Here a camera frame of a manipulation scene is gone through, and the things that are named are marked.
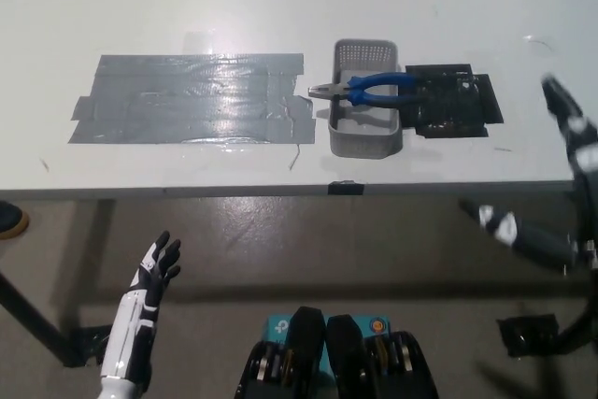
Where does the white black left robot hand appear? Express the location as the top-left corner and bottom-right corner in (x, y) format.
(100, 230), (183, 384)

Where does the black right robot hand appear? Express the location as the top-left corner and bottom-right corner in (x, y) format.
(459, 73), (598, 275)

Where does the blue handled plier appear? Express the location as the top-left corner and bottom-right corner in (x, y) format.
(307, 72), (419, 107)

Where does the grey plastic basket container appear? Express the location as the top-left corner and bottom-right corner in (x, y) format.
(327, 38), (404, 159)

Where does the black metal table leg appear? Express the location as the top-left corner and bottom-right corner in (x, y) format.
(0, 270), (69, 365)
(546, 272), (598, 359)

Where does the black tape patch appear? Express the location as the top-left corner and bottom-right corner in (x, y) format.
(400, 63), (505, 140)

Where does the teal cardboard box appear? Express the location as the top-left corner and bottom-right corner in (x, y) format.
(264, 312), (392, 372)

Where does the round black tan-rimmed object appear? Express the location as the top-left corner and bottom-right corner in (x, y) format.
(0, 199), (31, 245)

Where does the grey duct tape patch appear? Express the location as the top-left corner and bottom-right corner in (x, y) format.
(67, 52), (318, 145)

